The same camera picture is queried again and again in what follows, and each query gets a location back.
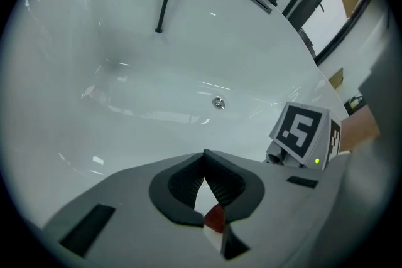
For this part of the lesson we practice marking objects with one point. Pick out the black hand shower wand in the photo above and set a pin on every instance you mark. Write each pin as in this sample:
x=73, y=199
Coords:
x=292, y=3

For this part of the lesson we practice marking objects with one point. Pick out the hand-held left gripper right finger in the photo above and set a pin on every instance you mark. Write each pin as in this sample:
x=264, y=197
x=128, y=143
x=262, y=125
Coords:
x=248, y=194

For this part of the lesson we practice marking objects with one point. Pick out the person's right forearm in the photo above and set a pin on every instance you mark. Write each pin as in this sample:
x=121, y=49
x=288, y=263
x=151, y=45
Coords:
x=358, y=128

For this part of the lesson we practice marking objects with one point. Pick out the black spout plate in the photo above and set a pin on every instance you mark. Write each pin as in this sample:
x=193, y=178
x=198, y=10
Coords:
x=261, y=3

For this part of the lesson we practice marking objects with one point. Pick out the light wooden board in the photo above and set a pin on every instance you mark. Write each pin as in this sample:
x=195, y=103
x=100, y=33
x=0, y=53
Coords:
x=336, y=78

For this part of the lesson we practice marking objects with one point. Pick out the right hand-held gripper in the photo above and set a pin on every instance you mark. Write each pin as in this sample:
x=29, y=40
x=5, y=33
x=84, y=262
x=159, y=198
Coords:
x=298, y=128

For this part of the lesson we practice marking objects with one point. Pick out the chrome sink drain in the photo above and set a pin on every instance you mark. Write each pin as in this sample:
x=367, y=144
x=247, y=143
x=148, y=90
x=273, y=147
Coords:
x=219, y=103

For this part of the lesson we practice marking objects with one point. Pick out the black window frame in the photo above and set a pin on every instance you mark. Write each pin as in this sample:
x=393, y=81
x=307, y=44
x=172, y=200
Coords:
x=314, y=0

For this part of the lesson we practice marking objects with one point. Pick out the black office chair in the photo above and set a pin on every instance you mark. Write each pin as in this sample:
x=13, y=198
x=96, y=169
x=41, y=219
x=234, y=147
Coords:
x=355, y=106

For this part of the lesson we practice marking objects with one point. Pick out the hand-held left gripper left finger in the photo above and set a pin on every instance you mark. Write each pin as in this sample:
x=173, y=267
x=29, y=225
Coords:
x=163, y=197

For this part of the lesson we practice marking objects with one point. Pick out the white bathtub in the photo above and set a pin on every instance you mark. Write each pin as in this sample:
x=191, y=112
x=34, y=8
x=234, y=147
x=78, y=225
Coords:
x=125, y=103

